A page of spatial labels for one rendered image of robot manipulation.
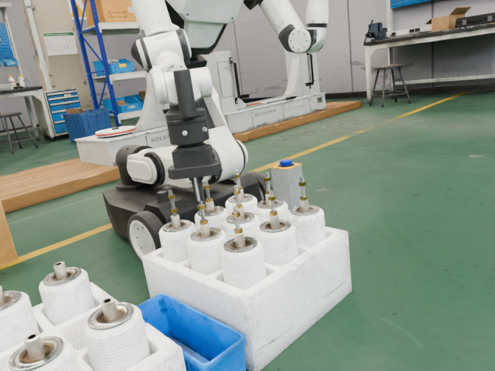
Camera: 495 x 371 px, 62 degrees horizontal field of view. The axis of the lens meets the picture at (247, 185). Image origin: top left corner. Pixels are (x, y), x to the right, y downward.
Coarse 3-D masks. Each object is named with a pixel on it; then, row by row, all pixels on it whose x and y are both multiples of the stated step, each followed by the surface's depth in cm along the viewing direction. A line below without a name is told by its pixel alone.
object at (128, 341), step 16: (128, 320) 66; (96, 336) 64; (112, 336) 64; (128, 336) 66; (144, 336) 70; (96, 352) 65; (112, 352) 65; (128, 352) 66; (144, 352) 69; (96, 368) 66; (112, 368) 66; (128, 368) 66
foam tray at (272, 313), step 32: (160, 256) 109; (320, 256) 99; (160, 288) 105; (192, 288) 94; (224, 288) 87; (256, 288) 85; (288, 288) 91; (320, 288) 100; (224, 320) 88; (256, 320) 84; (288, 320) 92; (256, 352) 85
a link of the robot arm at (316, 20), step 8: (312, 0) 127; (320, 0) 126; (328, 0) 128; (312, 8) 127; (320, 8) 126; (328, 8) 128; (312, 16) 128; (320, 16) 127; (328, 16) 129; (312, 24) 129; (320, 24) 128; (312, 32) 127; (320, 32) 129; (312, 40) 128; (320, 40) 131; (312, 48) 131
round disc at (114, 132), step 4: (112, 128) 311; (116, 128) 310; (120, 128) 313; (124, 128) 309; (128, 128) 305; (132, 128) 308; (96, 132) 304; (100, 132) 301; (104, 132) 299; (108, 132) 299; (112, 132) 299; (116, 132) 299; (120, 132) 300; (124, 132) 302; (128, 132) 305; (96, 136) 306; (100, 136) 302; (104, 136) 300; (108, 136) 304; (112, 136) 303
